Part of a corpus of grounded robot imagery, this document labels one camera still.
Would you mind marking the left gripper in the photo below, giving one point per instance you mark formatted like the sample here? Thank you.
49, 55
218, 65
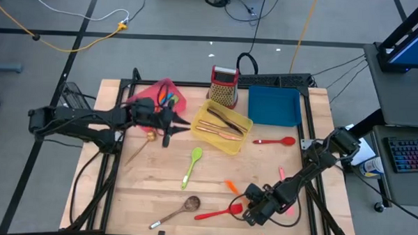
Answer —
144, 113

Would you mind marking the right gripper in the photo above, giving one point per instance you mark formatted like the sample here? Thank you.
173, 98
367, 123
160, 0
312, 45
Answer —
263, 205

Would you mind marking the green silicone spatula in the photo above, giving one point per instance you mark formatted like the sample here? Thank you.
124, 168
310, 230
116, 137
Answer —
174, 99

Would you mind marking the red silicone spatula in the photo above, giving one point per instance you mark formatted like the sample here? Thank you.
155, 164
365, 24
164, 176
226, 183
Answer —
235, 209

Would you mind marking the gold metal spoon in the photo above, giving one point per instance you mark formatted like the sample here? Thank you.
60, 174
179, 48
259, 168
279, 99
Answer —
152, 135

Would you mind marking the blue silicone spatula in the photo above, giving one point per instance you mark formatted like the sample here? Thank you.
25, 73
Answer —
168, 97

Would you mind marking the copper table knife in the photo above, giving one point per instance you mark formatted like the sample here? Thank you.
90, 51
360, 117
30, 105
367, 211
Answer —
215, 132
210, 124

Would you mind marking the orange silicone spoon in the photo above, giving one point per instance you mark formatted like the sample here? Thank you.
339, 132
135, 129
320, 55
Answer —
162, 98

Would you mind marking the green silicone spoon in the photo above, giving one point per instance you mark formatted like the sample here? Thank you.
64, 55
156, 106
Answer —
196, 154

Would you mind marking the orange silicone spatula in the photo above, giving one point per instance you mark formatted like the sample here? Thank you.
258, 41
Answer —
232, 187

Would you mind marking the pink silicone spatula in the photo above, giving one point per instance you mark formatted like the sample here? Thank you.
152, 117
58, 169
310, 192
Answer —
282, 173

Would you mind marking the black table knife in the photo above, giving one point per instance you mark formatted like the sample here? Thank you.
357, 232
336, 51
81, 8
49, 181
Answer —
223, 119

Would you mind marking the red silicone spoon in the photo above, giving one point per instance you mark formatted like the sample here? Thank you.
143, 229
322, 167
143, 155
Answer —
288, 141

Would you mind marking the wooden spoon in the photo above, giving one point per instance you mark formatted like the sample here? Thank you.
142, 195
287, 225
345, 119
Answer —
192, 203

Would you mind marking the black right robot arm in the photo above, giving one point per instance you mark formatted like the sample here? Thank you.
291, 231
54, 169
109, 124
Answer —
337, 143

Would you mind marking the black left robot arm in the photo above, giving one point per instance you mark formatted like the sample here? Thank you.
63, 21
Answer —
83, 121

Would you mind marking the pink translucent plastic bin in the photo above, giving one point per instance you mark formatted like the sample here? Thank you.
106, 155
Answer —
143, 92

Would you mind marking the yellow translucent plastic bin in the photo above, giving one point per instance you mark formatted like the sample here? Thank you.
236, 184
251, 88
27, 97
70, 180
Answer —
229, 146

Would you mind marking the red steel box grater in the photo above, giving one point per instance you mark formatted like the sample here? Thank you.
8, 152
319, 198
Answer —
223, 93

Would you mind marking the blue plastic bin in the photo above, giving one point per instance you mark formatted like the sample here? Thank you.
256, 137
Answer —
275, 106

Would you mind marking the black mesh control box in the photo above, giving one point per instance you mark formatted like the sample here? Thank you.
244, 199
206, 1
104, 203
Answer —
74, 95

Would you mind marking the white blue label bottle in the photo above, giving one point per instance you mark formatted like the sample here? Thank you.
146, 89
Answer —
371, 168

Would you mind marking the white paper sheet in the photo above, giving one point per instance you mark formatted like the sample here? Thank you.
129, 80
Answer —
366, 152

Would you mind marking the black desk caster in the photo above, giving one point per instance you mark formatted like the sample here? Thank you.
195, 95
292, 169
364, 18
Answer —
379, 207

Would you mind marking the grey computer desk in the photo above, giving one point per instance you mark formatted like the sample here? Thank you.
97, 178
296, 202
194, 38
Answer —
412, 189

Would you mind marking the backlit computer keyboard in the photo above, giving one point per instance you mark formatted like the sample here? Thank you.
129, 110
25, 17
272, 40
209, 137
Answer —
410, 156

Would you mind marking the grey side table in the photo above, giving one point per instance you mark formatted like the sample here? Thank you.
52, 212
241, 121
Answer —
398, 99

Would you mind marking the grey table foot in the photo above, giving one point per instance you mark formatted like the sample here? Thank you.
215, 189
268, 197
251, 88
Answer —
5, 67

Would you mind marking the large computer monitor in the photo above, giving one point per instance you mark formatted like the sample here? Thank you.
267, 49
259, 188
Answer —
417, 48

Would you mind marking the black aluminium table frame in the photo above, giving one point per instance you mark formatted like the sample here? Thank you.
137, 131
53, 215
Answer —
196, 84

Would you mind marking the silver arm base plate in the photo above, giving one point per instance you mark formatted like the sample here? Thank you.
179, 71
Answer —
305, 144

